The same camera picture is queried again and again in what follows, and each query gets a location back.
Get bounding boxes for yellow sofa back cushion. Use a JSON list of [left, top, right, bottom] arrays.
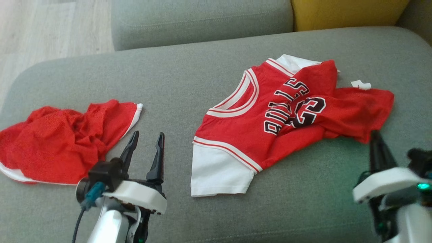
[[291, 0, 411, 32]]

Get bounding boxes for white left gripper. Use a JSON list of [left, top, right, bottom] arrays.
[[102, 131, 168, 215]]

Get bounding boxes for grey sofa chaise seat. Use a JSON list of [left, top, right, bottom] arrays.
[[0, 26, 432, 243]]

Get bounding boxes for red Bulls basketball jersey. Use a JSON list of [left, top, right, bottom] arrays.
[[190, 54, 395, 198]]

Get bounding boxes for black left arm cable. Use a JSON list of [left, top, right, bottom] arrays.
[[71, 182, 106, 243]]

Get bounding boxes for red shorts with white trim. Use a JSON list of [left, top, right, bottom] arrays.
[[0, 99, 143, 186]]

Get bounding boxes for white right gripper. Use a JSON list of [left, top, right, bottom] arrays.
[[352, 130, 427, 204]]

